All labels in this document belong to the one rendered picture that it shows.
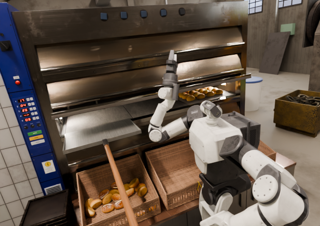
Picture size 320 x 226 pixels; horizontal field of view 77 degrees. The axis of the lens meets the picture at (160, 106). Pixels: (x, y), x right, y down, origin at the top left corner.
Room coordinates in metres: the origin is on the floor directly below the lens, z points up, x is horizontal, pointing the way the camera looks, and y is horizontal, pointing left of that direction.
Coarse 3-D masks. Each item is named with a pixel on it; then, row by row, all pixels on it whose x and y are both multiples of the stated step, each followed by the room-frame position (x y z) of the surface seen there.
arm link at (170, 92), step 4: (164, 80) 1.18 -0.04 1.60; (168, 80) 1.16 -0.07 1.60; (164, 84) 1.17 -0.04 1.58; (168, 84) 1.16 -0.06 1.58; (172, 84) 1.16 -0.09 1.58; (176, 84) 1.15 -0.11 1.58; (160, 88) 1.15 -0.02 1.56; (164, 88) 1.14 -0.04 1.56; (168, 88) 1.15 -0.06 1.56; (172, 88) 1.16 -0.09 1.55; (176, 88) 1.14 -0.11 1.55; (160, 92) 1.14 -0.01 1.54; (164, 92) 1.13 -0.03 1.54; (168, 92) 1.13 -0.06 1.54; (172, 92) 1.16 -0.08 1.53; (176, 92) 1.13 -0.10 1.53; (160, 96) 1.13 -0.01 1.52; (164, 96) 1.12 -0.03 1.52; (168, 96) 1.13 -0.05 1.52; (172, 96) 1.14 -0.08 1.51; (176, 96) 1.13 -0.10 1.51
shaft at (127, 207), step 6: (108, 150) 1.11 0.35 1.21; (108, 156) 1.05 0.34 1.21; (114, 162) 0.98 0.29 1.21; (114, 168) 0.92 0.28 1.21; (114, 174) 0.87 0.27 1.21; (120, 180) 0.82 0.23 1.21; (120, 186) 0.77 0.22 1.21; (120, 192) 0.74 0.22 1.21; (126, 198) 0.69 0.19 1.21; (126, 204) 0.66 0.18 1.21; (126, 210) 0.63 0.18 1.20; (132, 210) 0.63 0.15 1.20; (132, 216) 0.60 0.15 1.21; (132, 222) 0.57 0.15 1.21
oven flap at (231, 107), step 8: (232, 104) 2.06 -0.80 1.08; (224, 112) 2.00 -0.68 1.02; (168, 120) 1.80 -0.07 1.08; (144, 128) 1.70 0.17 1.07; (136, 136) 1.66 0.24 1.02; (144, 136) 1.68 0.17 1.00; (112, 144) 1.58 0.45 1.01; (120, 144) 1.59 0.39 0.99; (128, 144) 1.61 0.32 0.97; (136, 144) 1.63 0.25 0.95; (144, 144) 1.63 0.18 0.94; (72, 152) 1.47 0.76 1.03; (80, 152) 1.49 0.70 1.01; (88, 152) 1.50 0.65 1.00; (96, 152) 1.52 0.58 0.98; (104, 152) 1.53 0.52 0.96; (112, 152) 1.53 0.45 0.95; (72, 160) 1.45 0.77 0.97; (80, 160) 1.46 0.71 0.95; (88, 160) 1.46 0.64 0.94
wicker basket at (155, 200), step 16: (128, 160) 1.58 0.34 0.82; (80, 176) 1.43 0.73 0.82; (112, 176) 1.50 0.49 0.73; (144, 176) 1.49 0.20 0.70; (80, 192) 1.32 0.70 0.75; (96, 192) 1.42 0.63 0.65; (80, 208) 1.13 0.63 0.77; (96, 208) 1.30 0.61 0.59; (144, 208) 1.15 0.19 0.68; (96, 224) 1.03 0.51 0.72; (112, 224) 1.07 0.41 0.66; (128, 224) 1.10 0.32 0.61
